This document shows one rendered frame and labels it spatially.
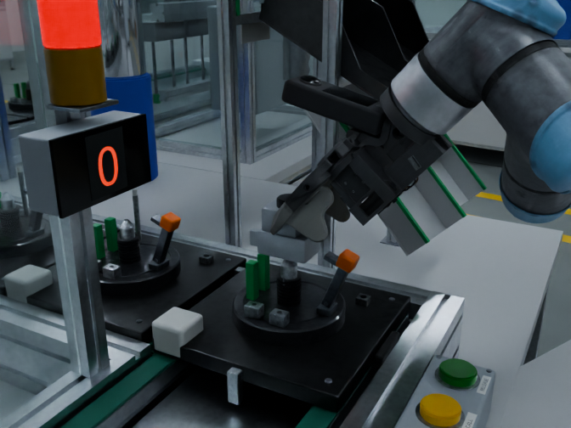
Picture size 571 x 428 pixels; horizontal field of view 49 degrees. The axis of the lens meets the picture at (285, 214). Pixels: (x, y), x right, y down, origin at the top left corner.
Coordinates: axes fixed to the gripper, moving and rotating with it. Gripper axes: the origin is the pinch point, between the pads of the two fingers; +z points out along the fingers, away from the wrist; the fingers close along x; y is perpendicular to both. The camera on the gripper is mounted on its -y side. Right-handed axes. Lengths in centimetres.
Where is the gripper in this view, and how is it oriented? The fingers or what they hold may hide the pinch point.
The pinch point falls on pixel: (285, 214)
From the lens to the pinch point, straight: 74.0
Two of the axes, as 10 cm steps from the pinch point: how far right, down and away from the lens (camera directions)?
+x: 4.7, -3.2, 8.2
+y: 6.7, 7.4, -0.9
